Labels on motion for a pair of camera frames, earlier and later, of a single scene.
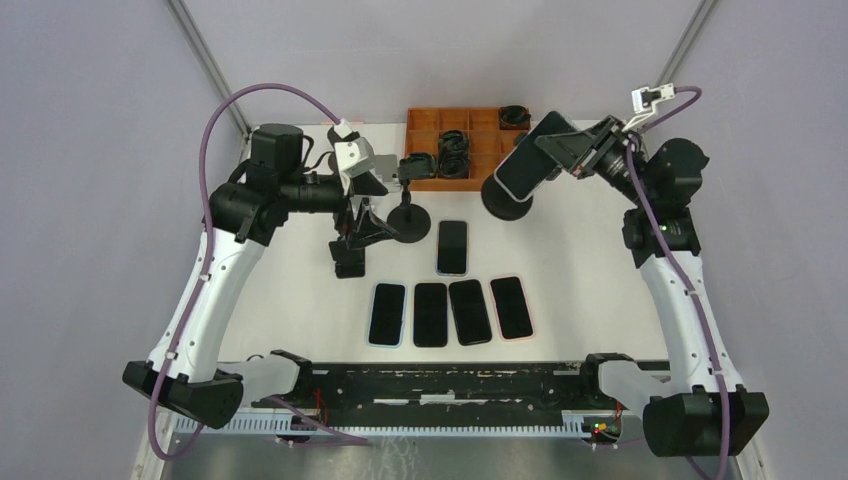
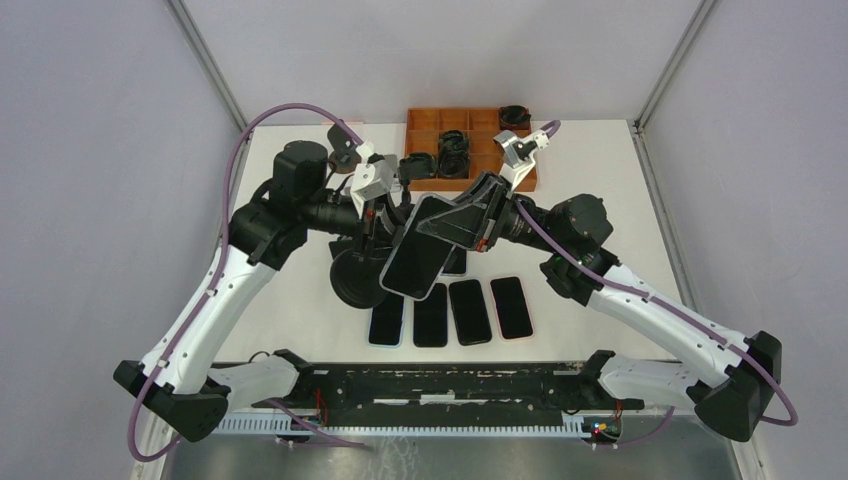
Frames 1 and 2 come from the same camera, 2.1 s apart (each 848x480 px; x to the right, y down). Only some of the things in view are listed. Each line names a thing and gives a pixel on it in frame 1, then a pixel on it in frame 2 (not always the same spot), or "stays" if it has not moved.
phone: x=528 y=165 -> x=418 y=257
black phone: x=430 y=314 stays
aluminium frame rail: x=461 y=390 stays
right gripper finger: x=566 y=148 -> x=463 y=221
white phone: x=512 y=308 stays
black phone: x=469 y=312 stays
